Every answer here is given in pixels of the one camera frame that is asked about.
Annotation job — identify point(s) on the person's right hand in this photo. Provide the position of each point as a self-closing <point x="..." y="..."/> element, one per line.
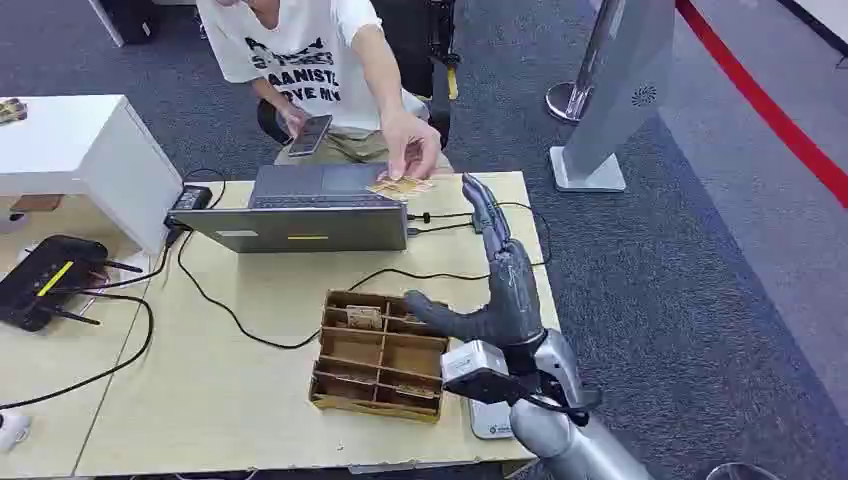
<point x="293" y="119"/>

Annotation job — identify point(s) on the wooden compartment card box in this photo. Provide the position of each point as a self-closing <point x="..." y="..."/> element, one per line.
<point x="378" y="371"/>

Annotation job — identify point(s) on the black router with yellow stripe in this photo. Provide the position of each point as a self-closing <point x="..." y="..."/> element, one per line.
<point x="46" y="281"/>

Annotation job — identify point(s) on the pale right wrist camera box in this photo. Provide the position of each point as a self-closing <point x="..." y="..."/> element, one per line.
<point x="474" y="368"/>

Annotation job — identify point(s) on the white cabinet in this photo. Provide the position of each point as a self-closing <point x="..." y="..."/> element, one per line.
<point x="79" y="152"/>

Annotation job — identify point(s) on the red floor tape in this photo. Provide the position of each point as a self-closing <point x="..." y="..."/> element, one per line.
<point x="762" y="99"/>

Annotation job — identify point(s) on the grey laptop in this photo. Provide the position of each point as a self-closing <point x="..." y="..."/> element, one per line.
<point x="298" y="225"/>

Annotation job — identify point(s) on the person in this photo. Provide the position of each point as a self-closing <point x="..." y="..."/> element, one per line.
<point x="298" y="60"/>

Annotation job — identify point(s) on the dark smartphone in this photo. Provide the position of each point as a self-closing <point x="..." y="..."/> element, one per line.
<point x="310" y="136"/>

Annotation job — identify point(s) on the small item on cabinet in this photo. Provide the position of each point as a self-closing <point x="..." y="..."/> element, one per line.
<point x="12" y="110"/>

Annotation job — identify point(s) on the brown flat block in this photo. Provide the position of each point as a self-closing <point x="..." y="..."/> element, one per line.
<point x="36" y="203"/>

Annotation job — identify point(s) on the clear glass rim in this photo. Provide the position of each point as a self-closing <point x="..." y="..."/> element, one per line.
<point x="742" y="472"/>

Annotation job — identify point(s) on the person's left hand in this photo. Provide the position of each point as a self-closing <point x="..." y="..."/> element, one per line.
<point x="411" y="142"/>

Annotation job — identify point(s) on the chrome stanchion post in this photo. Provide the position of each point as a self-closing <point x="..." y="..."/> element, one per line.
<point x="583" y="79"/>

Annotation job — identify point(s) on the white rounded object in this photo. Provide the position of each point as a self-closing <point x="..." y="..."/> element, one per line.
<point x="12" y="430"/>

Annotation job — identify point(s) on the grey kiosk stand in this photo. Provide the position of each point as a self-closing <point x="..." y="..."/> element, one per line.
<point x="616" y="86"/>

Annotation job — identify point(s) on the black laptop power adapter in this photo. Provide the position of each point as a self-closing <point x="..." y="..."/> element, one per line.
<point x="192" y="199"/>

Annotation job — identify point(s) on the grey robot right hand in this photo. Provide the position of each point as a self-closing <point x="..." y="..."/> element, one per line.
<point x="513" y="298"/>

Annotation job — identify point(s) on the black case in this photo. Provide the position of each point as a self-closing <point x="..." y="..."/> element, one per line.
<point x="132" y="20"/>

